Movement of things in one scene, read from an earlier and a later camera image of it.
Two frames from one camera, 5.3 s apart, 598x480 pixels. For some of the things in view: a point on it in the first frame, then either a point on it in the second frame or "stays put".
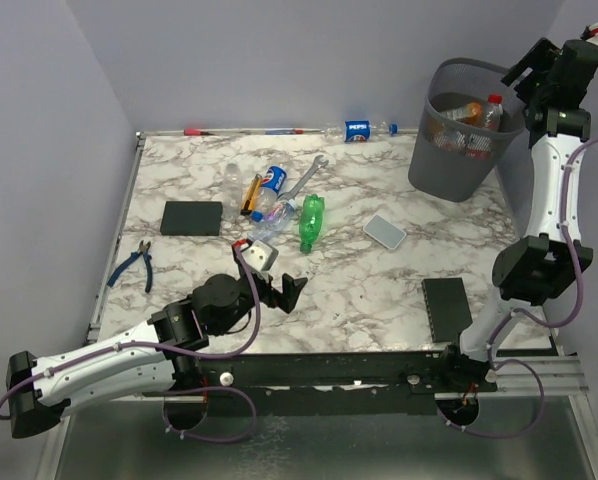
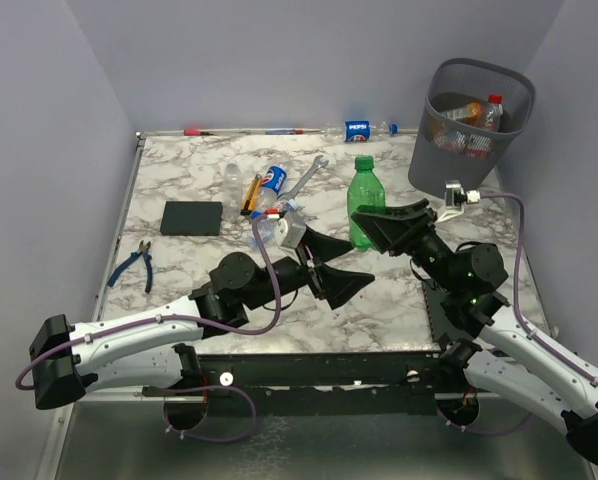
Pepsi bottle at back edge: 358,131 stays put
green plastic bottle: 311,215 → 365,189
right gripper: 540,58 → 393,226
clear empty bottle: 233,187 stays put
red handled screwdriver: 195,132 stays put
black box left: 195,218 stays put
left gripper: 290,291 → 338,286
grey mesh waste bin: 471,118 stays put
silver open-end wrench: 318,163 stays put
